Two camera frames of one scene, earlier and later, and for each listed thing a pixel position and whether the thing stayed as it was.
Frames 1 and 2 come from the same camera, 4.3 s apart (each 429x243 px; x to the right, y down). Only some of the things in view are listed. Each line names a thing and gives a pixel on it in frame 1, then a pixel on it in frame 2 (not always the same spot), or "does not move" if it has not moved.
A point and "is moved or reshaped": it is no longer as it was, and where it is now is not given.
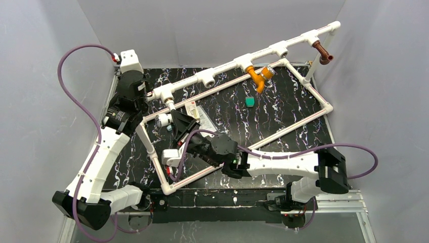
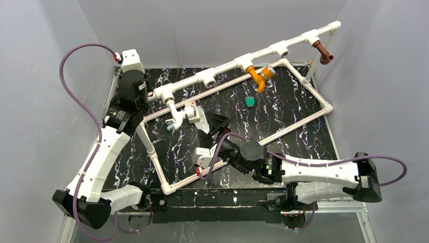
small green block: x=249 y=101 does not move
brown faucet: x=325 y=58 does not move
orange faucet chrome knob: x=267 y=72 does not move
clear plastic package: x=205 y=123 does not move
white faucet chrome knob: x=166 y=119 is moved or reshaped
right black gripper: x=183 y=125 -> x=216 y=123
